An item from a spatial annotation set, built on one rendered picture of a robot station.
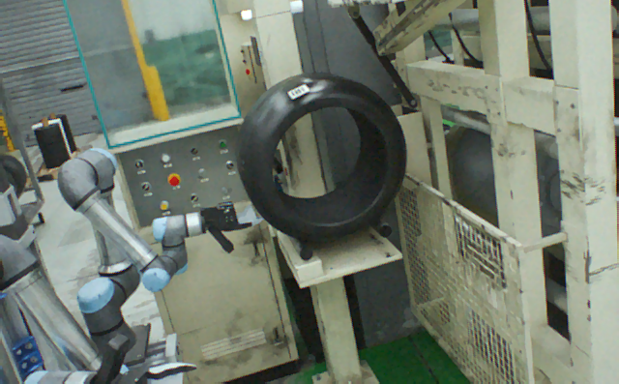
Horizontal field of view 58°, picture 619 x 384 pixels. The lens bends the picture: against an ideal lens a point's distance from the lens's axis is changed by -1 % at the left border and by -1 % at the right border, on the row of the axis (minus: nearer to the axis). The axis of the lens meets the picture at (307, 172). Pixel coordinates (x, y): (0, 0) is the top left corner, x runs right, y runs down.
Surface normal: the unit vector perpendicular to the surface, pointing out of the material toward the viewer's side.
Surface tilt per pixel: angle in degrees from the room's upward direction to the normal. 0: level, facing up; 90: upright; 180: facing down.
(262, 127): 60
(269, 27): 90
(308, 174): 90
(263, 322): 90
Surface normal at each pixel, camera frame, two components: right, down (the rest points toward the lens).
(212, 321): 0.24, 0.25
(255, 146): -0.53, 0.00
